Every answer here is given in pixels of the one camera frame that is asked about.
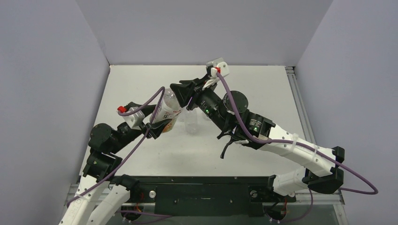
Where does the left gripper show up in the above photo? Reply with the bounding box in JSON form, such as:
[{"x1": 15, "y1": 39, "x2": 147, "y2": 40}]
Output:
[{"x1": 110, "y1": 104, "x2": 170, "y2": 153}]

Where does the green orange label bottle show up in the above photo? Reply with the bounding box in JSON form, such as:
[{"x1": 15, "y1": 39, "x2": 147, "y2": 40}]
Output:
[{"x1": 153, "y1": 88, "x2": 182, "y2": 133}]

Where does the clear bottle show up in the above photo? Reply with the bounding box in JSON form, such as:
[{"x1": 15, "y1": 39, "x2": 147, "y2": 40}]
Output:
[
  {"x1": 184, "y1": 109, "x2": 199, "y2": 135},
  {"x1": 202, "y1": 113, "x2": 211, "y2": 121}
]

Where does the blue label bottle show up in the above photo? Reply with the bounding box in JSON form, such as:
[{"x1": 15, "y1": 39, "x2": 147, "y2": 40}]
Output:
[{"x1": 177, "y1": 108, "x2": 187, "y2": 122}]

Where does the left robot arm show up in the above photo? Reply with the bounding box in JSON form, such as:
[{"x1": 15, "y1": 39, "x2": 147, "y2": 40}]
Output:
[{"x1": 59, "y1": 102, "x2": 172, "y2": 225}]

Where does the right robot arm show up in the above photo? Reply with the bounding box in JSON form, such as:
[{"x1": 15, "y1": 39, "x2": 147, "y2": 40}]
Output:
[{"x1": 170, "y1": 77, "x2": 345, "y2": 200}]

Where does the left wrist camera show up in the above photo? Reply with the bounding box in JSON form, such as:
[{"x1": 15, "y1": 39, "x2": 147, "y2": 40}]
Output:
[{"x1": 117, "y1": 106, "x2": 145, "y2": 130}]

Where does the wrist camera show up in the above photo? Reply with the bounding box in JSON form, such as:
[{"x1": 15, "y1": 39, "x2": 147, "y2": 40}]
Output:
[
  {"x1": 202, "y1": 58, "x2": 230, "y2": 90},
  {"x1": 117, "y1": 106, "x2": 145, "y2": 130}
]

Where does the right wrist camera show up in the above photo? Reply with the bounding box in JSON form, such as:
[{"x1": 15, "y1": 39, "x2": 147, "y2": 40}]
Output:
[{"x1": 202, "y1": 58, "x2": 230, "y2": 90}]

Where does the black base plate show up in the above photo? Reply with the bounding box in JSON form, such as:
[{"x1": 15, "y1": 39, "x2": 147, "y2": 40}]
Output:
[{"x1": 117, "y1": 176, "x2": 296, "y2": 220}]

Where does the aluminium rail frame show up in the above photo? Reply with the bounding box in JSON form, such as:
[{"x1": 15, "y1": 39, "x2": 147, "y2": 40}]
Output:
[{"x1": 59, "y1": 66, "x2": 349, "y2": 225}]

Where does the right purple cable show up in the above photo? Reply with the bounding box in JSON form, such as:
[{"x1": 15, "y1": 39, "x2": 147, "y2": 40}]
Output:
[{"x1": 216, "y1": 72, "x2": 379, "y2": 224}]

